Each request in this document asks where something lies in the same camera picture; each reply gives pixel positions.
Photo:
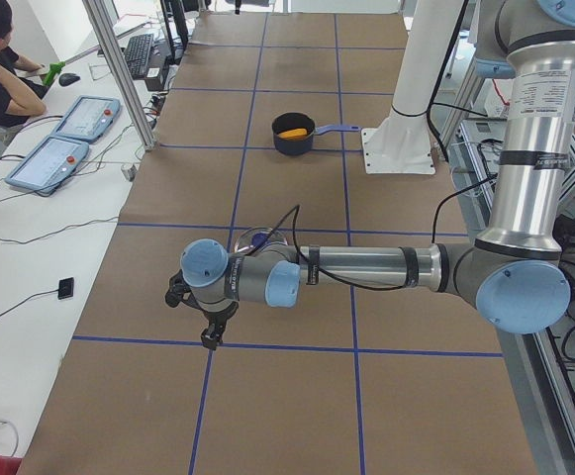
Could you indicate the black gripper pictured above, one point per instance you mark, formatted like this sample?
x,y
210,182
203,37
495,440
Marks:
x,y
216,315

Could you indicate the glass pot lid blue knob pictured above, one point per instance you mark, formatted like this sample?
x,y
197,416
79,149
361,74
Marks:
x,y
256,239

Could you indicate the yellow toy corn cob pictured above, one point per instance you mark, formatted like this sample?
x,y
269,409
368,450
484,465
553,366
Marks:
x,y
297,134

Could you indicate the black phone on table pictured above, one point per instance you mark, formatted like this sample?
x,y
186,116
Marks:
x,y
65,288

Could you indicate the dark blue saucepan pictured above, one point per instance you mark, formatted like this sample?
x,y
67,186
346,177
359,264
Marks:
x,y
293,120

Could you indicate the lower teach pendant tablet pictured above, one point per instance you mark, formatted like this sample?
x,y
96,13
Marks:
x,y
51,162

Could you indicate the teach pendant tablet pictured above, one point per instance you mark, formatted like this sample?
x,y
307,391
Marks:
x,y
51,162
88,118

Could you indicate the upper teach pendant tablet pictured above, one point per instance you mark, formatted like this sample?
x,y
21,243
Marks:
x,y
88,118

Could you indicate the black computer keyboard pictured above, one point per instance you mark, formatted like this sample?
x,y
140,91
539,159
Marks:
x,y
137,55

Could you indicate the black computer mouse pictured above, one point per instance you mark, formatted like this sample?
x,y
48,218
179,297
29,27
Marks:
x,y
67,79

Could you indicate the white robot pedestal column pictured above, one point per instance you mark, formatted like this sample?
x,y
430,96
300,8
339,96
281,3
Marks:
x,y
401,144

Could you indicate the aluminium frame post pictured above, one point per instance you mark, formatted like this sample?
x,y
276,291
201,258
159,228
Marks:
x,y
103,29

